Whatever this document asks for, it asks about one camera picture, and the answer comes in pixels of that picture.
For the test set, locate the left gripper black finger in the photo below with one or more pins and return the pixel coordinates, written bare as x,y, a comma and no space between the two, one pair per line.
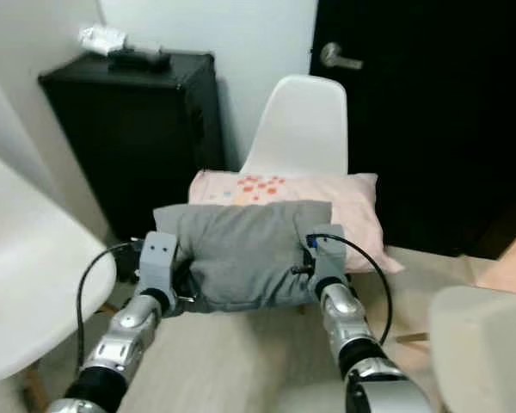
183,274
131,265

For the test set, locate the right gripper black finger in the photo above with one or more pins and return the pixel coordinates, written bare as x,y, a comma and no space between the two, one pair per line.
301,269

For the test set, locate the grey pillow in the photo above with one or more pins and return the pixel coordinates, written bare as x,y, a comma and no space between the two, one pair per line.
241,254

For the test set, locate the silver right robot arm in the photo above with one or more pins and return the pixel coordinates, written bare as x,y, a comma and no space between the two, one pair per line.
348,323

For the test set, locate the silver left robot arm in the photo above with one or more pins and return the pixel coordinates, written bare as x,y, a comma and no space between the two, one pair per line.
120,344

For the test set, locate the pink patterned pillow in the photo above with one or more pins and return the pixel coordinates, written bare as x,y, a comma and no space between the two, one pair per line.
353,202

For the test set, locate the white plastic shell chair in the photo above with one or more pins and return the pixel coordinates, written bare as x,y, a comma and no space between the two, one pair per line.
297,120
482,344
34,275

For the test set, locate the black cabinet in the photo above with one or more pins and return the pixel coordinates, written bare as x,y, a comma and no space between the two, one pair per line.
138,138

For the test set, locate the black door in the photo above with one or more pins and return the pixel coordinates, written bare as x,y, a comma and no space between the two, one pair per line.
439,129

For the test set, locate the flat black item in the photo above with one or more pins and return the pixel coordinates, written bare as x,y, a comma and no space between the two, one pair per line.
138,60

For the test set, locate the white crumpled bundle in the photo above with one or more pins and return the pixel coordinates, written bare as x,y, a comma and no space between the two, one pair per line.
101,38

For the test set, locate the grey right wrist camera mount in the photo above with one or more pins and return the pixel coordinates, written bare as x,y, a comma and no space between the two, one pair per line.
329,251

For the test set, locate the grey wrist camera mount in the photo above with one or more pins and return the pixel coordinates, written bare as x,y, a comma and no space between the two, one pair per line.
329,251
159,258

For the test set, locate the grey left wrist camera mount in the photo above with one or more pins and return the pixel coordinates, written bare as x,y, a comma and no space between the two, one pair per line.
159,258

